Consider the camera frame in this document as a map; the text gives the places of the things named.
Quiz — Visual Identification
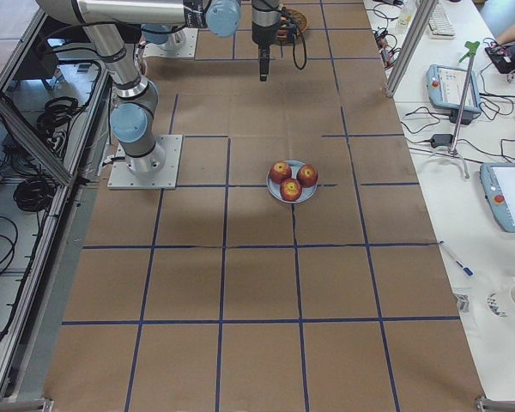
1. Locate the red apple plate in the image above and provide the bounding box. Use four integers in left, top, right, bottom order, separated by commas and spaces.
269, 161, 292, 185
279, 179, 302, 203

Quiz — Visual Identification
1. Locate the blue teach pendant far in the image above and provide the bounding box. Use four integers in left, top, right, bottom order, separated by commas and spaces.
426, 64, 481, 114

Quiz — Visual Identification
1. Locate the black power adapter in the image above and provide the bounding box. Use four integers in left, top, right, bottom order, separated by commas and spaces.
429, 133, 453, 148

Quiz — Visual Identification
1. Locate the red apple plate side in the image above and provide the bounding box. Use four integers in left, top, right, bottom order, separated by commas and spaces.
296, 164, 318, 188

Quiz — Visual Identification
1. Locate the green-tipped metal stand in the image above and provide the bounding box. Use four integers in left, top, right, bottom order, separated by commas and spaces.
448, 41, 480, 156

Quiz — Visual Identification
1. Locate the red apple plate back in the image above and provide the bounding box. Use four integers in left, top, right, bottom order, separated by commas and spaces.
269, 161, 292, 185

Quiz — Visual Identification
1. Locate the blue teach pendant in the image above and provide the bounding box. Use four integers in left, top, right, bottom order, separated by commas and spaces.
479, 163, 515, 233
426, 64, 481, 114

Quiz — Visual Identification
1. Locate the light blue plate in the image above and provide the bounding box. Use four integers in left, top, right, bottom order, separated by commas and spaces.
266, 160, 318, 203

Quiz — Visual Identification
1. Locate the blue teach pendant near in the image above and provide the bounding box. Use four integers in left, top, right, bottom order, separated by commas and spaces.
479, 163, 515, 233

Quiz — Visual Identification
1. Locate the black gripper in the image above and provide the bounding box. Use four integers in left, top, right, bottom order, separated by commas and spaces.
251, 0, 281, 82

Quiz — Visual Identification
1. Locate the clear plastic bottle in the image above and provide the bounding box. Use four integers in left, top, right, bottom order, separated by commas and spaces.
395, 0, 415, 34

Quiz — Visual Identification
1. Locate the white keyboard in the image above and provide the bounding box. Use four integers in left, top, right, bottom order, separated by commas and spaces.
428, 1, 456, 39

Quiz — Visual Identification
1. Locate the red apple plate front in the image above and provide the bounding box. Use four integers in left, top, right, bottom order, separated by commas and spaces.
279, 179, 302, 203

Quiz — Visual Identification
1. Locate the aluminium frame post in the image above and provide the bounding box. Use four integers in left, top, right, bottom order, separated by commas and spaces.
384, 0, 436, 98

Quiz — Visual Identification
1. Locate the white blue pen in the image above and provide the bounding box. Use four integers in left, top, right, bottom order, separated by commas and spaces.
439, 240, 474, 276

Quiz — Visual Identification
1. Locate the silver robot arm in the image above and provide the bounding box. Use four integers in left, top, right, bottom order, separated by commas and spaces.
39, 1, 241, 176
141, 24, 186, 52

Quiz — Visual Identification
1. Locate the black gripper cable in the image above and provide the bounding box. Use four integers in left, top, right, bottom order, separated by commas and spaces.
278, 8, 307, 71

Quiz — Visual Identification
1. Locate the woven wicker basket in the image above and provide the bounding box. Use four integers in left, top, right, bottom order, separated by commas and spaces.
276, 6, 308, 45

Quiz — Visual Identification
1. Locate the white mug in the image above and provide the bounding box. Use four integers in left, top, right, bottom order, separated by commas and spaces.
487, 283, 515, 318

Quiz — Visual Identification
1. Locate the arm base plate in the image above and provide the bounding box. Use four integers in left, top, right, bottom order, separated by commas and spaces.
142, 28, 198, 59
107, 135, 183, 190

